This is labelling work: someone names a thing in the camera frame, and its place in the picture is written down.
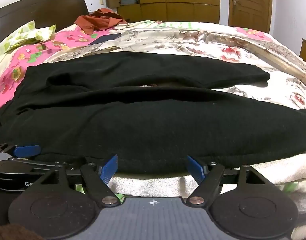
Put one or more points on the dark blue flat booklet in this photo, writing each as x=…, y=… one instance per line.
x=104, y=39

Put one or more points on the brown flat strip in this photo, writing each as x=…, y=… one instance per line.
x=103, y=50

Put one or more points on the wooden wardrobe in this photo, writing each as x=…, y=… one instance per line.
x=173, y=0

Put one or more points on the black pants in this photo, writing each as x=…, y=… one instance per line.
x=133, y=120

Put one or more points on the rust red cloth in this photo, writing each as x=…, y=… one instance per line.
x=98, y=20

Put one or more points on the wooden door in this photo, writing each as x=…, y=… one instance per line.
x=250, y=5

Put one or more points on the floral satin quilt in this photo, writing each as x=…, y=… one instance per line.
x=192, y=42

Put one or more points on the dark wooden headboard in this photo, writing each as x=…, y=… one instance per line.
x=38, y=10

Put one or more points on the green and white patterned packet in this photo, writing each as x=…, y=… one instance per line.
x=25, y=33

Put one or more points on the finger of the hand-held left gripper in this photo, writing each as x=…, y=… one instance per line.
x=35, y=162
x=26, y=150

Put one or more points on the white fleece blanket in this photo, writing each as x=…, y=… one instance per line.
x=287, y=165

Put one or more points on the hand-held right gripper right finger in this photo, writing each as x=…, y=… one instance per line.
x=195, y=168

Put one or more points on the brown fuzzy cloth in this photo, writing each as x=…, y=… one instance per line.
x=10, y=232

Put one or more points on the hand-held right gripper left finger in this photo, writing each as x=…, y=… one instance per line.
x=109, y=168

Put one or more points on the pink floral bed sheet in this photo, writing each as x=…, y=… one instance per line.
x=68, y=40

